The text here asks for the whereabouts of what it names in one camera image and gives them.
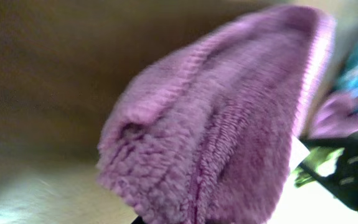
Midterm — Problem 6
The purple microfiber cloth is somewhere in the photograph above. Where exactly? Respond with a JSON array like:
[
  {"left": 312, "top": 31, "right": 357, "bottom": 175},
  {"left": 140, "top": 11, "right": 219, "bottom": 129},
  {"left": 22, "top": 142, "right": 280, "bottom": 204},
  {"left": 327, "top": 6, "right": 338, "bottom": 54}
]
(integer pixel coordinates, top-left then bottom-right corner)
[{"left": 98, "top": 5, "right": 336, "bottom": 223}]

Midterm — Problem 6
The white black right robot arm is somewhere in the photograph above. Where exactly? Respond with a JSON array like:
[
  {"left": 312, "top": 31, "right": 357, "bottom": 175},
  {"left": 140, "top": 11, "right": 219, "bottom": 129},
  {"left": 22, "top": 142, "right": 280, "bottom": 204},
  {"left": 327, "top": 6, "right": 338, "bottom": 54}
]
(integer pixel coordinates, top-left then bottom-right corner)
[{"left": 299, "top": 138, "right": 358, "bottom": 212}]

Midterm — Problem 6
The lower green microfiber cloth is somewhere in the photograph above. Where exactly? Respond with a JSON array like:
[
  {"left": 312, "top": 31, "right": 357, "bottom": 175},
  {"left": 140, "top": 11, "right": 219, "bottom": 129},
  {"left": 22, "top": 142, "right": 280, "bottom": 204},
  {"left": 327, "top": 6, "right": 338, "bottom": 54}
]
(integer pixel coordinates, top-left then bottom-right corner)
[{"left": 294, "top": 131, "right": 358, "bottom": 188}]

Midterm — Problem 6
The crumpled purple cloth in pile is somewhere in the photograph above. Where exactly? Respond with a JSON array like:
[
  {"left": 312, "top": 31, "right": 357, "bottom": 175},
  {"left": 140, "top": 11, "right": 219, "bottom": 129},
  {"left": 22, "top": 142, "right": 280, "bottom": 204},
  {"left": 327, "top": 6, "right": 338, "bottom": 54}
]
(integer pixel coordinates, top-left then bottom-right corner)
[{"left": 309, "top": 91, "right": 358, "bottom": 139}]

